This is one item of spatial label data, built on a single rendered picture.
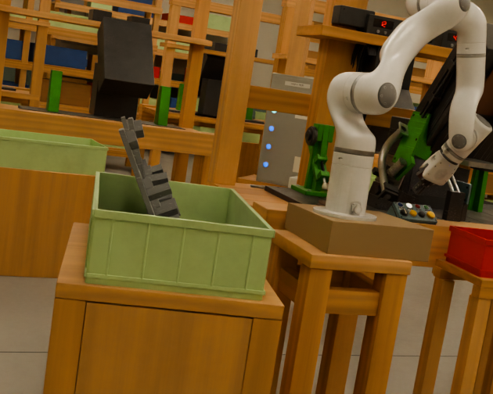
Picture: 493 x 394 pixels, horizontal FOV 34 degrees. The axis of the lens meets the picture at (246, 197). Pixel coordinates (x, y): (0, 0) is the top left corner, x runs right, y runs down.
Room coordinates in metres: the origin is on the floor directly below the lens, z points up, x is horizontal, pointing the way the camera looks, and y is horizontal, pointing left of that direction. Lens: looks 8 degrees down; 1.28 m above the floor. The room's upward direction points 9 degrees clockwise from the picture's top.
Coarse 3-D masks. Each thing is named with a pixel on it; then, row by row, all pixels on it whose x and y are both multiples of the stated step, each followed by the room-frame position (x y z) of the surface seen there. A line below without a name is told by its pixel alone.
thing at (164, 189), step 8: (144, 184) 1.86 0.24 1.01; (152, 184) 1.86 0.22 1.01; (160, 184) 1.86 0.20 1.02; (168, 184) 1.86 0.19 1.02; (152, 192) 1.85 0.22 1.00; (160, 192) 1.85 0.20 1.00; (168, 192) 1.86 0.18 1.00; (152, 200) 1.95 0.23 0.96; (160, 208) 1.93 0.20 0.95; (168, 208) 1.93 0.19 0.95; (176, 208) 1.93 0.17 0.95; (160, 216) 1.93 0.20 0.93; (168, 216) 1.95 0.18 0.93
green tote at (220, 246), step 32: (96, 192) 1.94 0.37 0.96; (128, 192) 2.33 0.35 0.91; (192, 192) 2.37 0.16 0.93; (224, 192) 2.38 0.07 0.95; (96, 224) 1.72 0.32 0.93; (128, 224) 1.74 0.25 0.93; (160, 224) 1.75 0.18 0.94; (192, 224) 1.76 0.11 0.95; (224, 224) 1.78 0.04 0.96; (256, 224) 1.95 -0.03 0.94; (96, 256) 1.73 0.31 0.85; (128, 256) 1.74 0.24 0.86; (160, 256) 1.75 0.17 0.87; (192, 256) 1.77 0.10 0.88; (224, 256) 1.78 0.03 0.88; (256, 256) 1.80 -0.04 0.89; (160, 288) 1.75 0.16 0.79; (192, 288) 1.77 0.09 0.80; (224, 288) 1.78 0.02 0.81; (256, 288) 1.80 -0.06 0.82
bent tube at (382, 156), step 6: (402, 126) 3.02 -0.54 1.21; (396, 132) 3.02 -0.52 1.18; (402, 132) 2.99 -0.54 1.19; (390, 138) 3.04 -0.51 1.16; (396, 138) 3.03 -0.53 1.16; (384, 144) 3.06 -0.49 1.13; (390, 144) 3.05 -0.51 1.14; (384, 150) 3.06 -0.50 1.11; (384, 156) 3.05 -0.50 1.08; (378, 162) 3.05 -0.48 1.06; (384, 162) 3.04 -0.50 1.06; (378, 168) 3.03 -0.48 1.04; (384, 168) 3.01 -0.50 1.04; (384, 174) 2.98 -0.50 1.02; (384, 180) 2.96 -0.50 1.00
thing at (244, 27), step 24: (240, 0) 3.07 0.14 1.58; (336, 0) 3.20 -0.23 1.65; (360, 0) 3.23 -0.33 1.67; (240, 24) 3.07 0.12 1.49; (336, 24) 3.21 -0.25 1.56; (240, 48) 3.07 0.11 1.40; (336, 48) 3.21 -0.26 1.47; (240, 72) 3.08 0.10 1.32; (336, 72) 3.22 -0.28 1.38; (240, 96) 3.08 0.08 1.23; (312, 96) 3.26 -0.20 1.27; (216, 120) 3.14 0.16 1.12; (240, 120) 3.09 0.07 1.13; (312, 120) 3.23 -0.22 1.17; (216, 144) 3.10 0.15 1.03; (240, 144) 3.09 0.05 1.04; (216, 168) 3.06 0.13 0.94
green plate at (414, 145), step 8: (416, 112) 3.02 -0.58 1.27; (416, 120) 3.00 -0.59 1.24; (424, 120) 2.95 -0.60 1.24; (408, 128) 3.02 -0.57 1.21; (416, 128) 2.97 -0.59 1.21; (424, 128) 2.94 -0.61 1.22; (408, 136) 3.00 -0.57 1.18; (416, 136) 2.95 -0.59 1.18; (424, 136) 2.96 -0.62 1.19; (400, 144) 3.03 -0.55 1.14; (408, 144) 2.98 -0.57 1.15; (416, 144) 2.93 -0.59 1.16; (424, 144) 2.96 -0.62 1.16; (400, 152) 3.00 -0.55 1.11; (408, 152) 2.95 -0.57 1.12; (416, 152) 2.95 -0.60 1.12; (424, 152) 2.96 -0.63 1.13; (392, 160) 3.03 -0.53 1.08
